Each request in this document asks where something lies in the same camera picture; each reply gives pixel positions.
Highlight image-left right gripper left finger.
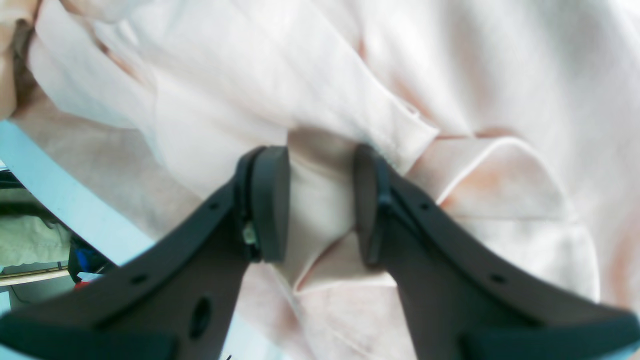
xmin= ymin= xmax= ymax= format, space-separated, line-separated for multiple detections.
xmin=1 ymin=146 xmax=290 ymax=360

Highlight image-left right gripper right finger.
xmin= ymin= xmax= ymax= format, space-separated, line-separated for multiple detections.
xmin=352 ymin=145 xmax=640 ymax=360

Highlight peach T-shirt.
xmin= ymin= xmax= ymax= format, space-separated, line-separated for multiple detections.
xmin=1 ymin=0 xmax=639 ymax=360

